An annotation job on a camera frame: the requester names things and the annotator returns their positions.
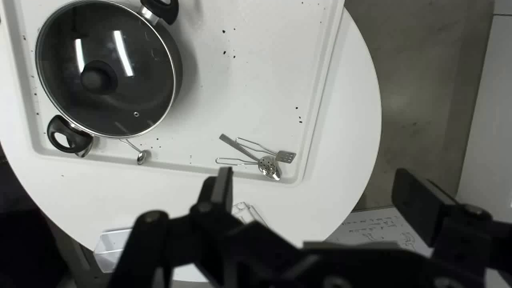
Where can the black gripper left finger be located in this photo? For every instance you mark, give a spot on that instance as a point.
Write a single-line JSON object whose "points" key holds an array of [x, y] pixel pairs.
{"points": [[223, 192]]}

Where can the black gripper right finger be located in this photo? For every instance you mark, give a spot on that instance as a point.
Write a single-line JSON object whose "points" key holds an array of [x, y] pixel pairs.
{"points": [[426, 208]]}

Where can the glass pot lid black knob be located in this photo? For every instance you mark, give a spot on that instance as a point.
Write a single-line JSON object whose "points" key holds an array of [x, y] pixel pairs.
{"points": [[114, 101]]}

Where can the small whiteboard with scribbles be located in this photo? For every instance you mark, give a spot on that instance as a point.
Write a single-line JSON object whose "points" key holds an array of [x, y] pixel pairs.
{"points": [[374, 229]]}

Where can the small flat metal piece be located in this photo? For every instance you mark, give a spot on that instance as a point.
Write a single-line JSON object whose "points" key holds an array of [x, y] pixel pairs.
{"points": [[287, 155]]}

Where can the small metal spoon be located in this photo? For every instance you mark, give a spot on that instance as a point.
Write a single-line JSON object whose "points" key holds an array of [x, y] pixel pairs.
{"points": [[143, 157]]}

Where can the white plastic tray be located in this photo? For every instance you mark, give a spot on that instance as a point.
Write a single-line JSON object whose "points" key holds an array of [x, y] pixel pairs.
{"points": [[250, 74]]}

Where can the clear plastic container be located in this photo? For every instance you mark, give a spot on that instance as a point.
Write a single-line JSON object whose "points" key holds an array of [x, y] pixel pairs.
{"points": [[113, 246]]}

